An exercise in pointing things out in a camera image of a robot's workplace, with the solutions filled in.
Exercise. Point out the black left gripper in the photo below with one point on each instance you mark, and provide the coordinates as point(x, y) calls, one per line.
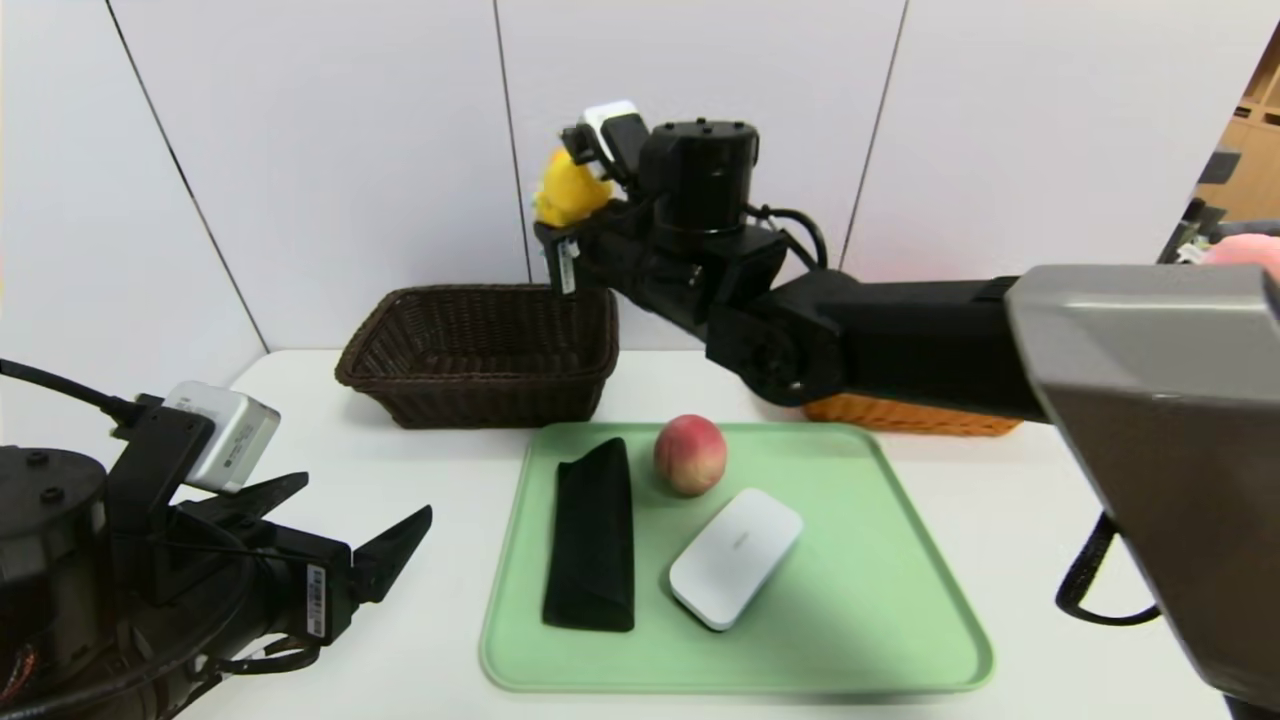
point(322, 598)

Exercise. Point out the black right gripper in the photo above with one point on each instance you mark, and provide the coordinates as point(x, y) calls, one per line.
point(562, 260)

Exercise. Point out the yellow duck toy car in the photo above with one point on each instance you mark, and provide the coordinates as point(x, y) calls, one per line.
point(568, 190)

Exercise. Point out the red yellow peach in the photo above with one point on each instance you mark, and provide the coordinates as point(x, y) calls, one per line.
point(690, 455)

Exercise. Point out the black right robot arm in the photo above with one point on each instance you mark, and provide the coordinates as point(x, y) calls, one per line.
point(930, 340)

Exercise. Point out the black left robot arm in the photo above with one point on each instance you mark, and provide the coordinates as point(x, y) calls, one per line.
point(50, 560)

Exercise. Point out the dark brown wicker basket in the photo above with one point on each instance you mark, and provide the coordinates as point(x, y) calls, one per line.
point(480, 400)

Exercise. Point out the orange wicker basket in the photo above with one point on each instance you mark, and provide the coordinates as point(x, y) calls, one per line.
point(900, 415)

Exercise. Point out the black glasses case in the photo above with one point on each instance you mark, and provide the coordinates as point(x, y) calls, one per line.
point(590, 540)

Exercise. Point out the white rounded power bank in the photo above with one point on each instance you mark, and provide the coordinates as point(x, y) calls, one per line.
point(735, 560)

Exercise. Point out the light green plastic tray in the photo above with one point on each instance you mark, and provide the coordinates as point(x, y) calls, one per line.
point(850, 620)

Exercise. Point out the pink plush toy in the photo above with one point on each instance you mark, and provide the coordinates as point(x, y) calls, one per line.
point(1245, 250)

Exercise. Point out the wooden shelf unit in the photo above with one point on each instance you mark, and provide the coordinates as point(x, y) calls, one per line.
point(1250, 170)

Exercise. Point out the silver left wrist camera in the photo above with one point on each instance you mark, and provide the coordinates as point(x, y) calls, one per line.
point(232, 440)

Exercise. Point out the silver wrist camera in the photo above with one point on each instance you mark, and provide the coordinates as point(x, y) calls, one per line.
point(232, 440)
point(612, 125)

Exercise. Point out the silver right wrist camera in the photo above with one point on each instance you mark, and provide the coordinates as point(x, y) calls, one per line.
point(612, 125)

